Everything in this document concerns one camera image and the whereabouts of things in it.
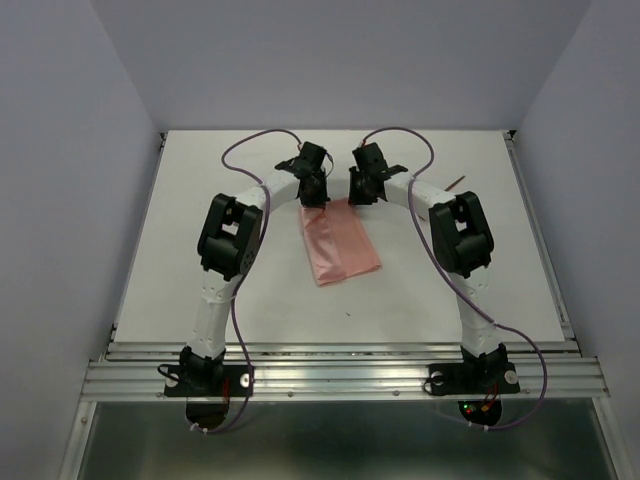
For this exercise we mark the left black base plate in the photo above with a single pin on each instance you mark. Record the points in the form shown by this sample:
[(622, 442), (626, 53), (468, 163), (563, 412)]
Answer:
[(232, 381)]

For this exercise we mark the aluminium rail frame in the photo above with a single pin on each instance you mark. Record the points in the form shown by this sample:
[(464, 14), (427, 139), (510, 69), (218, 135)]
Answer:
[(339, 370)]

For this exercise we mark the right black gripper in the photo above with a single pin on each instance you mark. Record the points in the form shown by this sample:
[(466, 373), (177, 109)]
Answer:
[(355, 197)]

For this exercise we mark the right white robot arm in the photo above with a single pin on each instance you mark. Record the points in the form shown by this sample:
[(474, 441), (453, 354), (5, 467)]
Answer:
[(461, 245)]

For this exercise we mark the pink cloth napkin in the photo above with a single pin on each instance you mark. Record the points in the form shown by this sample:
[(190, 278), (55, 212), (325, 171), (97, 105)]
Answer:
[(337, 244)]

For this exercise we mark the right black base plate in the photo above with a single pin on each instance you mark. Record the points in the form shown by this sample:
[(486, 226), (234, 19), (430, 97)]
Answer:
[(463, 379)]

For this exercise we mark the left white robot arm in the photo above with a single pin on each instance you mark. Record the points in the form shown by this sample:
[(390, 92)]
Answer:
[(228, 246)]

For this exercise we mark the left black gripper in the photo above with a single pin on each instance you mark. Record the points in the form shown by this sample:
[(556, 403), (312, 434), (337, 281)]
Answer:
[(318, 200)]

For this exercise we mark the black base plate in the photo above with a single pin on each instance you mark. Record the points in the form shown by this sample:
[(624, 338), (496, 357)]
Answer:
[(463, 379), (232, 381)]

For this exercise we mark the brown wooden fork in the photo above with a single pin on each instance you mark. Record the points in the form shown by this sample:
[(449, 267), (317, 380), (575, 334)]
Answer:
[(455, 183)]

